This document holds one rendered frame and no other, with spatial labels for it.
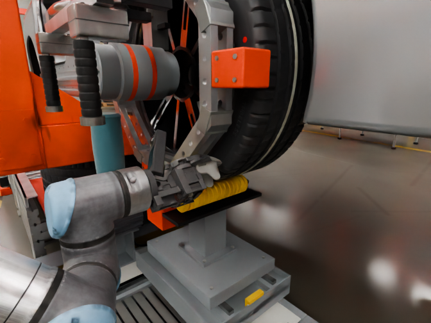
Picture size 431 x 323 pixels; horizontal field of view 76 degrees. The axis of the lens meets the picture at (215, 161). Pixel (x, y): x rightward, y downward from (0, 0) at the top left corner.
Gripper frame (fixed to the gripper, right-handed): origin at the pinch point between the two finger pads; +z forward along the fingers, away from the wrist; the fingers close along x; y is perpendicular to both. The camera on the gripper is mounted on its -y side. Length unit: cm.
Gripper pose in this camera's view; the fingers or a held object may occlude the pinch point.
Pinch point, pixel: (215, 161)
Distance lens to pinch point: 68.2
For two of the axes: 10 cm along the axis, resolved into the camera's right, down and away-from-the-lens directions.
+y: 4.5, 8.3, -3.3
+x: 4.5, -5.4, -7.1
